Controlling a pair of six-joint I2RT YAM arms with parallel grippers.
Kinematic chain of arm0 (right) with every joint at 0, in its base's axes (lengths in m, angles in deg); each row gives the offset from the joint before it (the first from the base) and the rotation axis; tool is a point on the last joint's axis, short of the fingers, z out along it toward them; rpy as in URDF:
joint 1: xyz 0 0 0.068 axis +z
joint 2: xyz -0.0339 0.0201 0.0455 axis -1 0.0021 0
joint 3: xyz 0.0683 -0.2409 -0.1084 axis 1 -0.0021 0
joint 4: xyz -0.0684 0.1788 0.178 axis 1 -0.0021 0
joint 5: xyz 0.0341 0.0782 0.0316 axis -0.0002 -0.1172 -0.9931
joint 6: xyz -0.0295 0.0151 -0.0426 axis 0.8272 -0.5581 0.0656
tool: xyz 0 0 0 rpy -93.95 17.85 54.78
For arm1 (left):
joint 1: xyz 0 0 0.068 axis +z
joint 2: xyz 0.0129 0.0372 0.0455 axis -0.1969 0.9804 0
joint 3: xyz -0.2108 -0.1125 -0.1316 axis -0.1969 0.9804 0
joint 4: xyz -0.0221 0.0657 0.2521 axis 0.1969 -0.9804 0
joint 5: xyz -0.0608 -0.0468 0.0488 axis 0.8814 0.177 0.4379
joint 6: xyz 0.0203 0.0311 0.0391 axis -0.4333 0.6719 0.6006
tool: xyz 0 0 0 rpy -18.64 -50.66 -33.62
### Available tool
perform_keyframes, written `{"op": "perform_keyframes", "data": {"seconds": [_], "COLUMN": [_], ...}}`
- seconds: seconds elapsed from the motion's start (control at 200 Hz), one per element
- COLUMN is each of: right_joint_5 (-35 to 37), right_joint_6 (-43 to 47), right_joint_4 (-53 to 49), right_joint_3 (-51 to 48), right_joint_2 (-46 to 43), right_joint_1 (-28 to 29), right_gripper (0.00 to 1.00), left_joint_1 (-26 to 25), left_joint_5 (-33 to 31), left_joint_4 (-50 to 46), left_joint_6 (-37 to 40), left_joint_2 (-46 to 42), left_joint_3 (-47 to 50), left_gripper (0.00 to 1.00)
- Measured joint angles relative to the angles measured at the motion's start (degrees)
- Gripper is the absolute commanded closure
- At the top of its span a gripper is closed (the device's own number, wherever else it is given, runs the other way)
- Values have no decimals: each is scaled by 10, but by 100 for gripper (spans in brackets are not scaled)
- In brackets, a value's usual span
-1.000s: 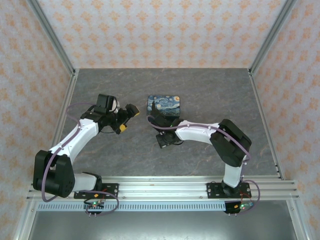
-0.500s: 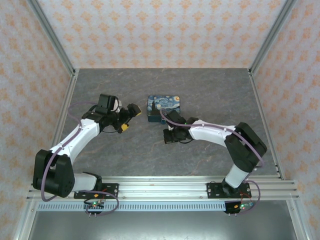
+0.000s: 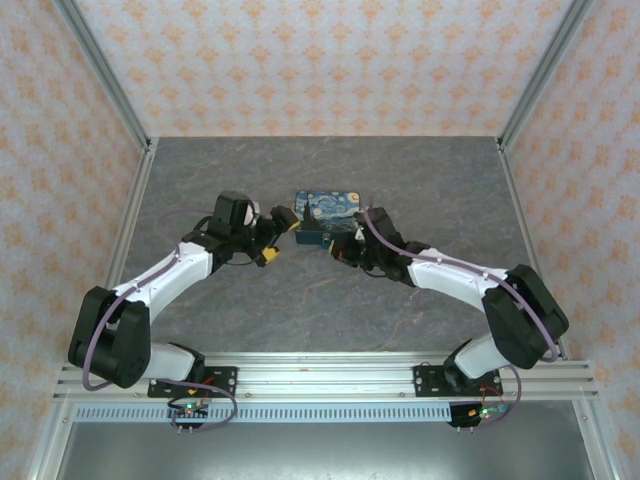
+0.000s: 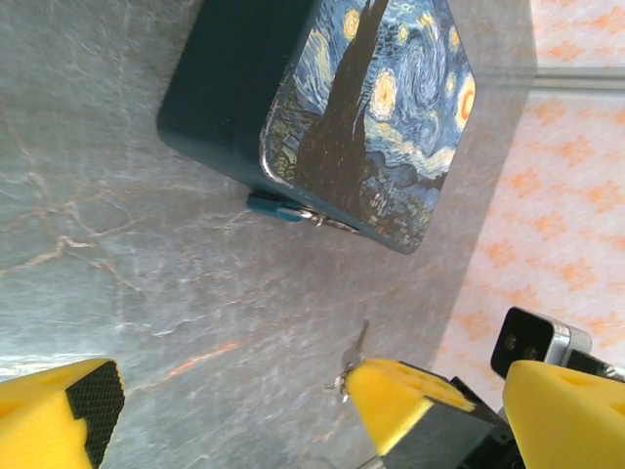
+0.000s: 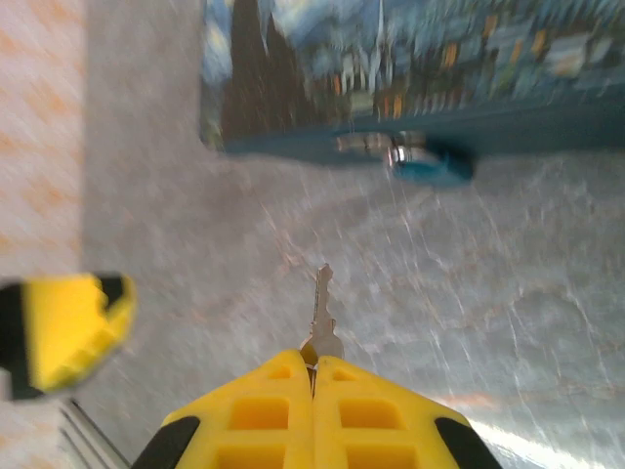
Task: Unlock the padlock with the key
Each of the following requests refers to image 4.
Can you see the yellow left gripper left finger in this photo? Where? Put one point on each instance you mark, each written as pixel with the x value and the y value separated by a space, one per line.
pixel 34 420

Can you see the silver hasp latch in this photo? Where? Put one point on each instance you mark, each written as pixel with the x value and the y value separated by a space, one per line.
pixel 332 224

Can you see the aluminium frame post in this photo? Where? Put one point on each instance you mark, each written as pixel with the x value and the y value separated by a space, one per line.
pixel 581 78

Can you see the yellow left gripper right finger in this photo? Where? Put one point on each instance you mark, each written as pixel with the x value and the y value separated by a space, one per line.
pixel 571 420

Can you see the dark teal metal box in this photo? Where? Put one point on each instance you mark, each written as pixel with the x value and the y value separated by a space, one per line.
pixel 234 88

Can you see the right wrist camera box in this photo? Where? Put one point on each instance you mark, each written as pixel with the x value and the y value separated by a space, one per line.
pixel 522 342

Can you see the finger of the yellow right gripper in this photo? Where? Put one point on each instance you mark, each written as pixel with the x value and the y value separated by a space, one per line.
pixel 390 400

